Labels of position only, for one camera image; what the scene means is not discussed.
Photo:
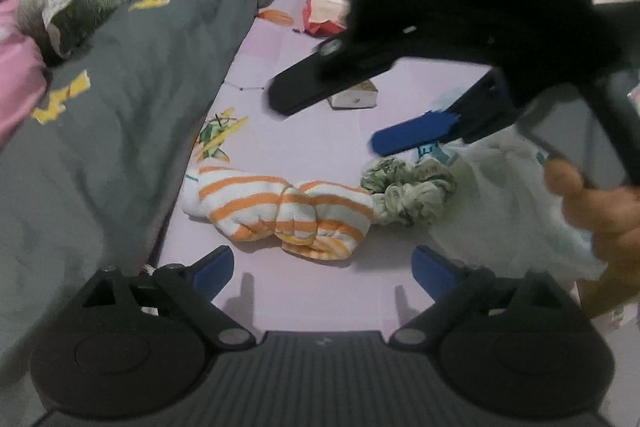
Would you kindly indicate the dark grey blanket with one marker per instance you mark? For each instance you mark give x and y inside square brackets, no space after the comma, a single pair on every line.
[88,181]

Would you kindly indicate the right hand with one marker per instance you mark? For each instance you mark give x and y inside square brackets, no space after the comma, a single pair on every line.
[612,218]

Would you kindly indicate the yellow green candy wrapper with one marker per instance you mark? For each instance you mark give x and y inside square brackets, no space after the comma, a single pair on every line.
[215,130]

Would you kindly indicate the orange striped white socks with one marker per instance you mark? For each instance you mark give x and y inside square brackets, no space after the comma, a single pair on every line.
[317,220]

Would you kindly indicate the pink wet wipes pack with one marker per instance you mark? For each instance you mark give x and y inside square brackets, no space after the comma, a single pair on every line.
[324,18]

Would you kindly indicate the white blue plastic bag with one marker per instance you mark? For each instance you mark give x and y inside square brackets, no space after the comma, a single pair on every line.
[502,217]

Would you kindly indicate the gold tissue pack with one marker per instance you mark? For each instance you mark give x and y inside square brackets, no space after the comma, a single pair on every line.
[363,95]

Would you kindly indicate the pink quilt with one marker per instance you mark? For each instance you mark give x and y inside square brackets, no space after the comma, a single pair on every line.
[22,82]

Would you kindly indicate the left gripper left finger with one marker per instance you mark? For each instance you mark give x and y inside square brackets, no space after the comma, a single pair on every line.
[206,277]

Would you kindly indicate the orange snack wrapper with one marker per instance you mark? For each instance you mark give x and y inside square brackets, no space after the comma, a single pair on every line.
[277,17]

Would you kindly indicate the green floral scrunchie cloth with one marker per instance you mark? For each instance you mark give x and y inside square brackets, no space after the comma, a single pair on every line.
[408,193]

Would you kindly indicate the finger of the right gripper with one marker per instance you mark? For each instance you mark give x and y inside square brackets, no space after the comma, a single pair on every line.
[336,65]
[482,110]

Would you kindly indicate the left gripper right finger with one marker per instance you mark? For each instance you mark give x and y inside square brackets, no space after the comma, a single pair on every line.
[450,283]

